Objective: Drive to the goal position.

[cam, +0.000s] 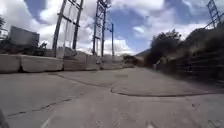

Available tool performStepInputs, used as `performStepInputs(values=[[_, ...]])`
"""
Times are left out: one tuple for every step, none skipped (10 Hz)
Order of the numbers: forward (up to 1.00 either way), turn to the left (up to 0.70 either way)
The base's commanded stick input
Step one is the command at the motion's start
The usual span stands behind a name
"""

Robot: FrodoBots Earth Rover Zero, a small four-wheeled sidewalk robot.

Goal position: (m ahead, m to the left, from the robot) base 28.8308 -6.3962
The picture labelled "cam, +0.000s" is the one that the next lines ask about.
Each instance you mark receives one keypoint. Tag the thin metal pole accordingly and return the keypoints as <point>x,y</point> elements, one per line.
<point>112,40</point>

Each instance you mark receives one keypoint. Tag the distant hill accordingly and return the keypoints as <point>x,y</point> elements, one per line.
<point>144,53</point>

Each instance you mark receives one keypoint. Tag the steel lattice pylon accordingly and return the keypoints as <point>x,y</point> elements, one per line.
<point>99,26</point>

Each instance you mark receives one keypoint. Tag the grey cracked concrete road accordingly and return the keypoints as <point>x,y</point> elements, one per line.
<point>140,106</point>

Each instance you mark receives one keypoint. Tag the dark tree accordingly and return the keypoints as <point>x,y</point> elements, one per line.
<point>165,45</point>

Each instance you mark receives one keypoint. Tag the twin-pole power pylon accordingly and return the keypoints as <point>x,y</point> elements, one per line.
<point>56,30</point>

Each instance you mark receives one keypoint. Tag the row of concrete barrier blocks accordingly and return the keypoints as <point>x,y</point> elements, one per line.
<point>40,63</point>

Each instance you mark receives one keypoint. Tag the robot's own part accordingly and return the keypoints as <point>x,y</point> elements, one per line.
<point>46,123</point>

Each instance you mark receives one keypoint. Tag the grey building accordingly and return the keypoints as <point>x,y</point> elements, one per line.
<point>24,36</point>

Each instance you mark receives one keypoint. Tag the overgrown embankment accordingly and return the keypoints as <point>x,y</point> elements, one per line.
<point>203,40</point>

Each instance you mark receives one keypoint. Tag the lattice pylon on embankment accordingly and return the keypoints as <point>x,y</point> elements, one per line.
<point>213,13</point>

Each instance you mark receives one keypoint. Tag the dark wall with fence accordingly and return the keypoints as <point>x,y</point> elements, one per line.
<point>196,66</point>

